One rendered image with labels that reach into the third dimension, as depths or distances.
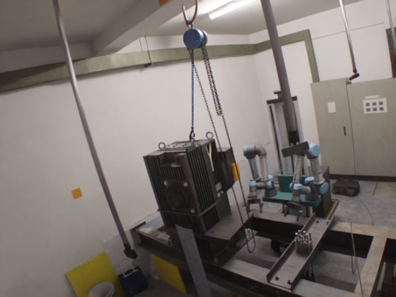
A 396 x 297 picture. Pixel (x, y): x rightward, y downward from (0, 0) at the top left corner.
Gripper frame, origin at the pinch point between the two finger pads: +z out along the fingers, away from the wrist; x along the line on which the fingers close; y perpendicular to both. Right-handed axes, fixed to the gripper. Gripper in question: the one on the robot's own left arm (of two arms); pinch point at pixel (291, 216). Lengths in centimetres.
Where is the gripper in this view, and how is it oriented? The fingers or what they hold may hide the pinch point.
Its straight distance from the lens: 253.4
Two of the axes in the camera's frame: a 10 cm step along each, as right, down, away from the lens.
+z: -1.6, 9.9, 0.4
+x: 6.5, 1.4, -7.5
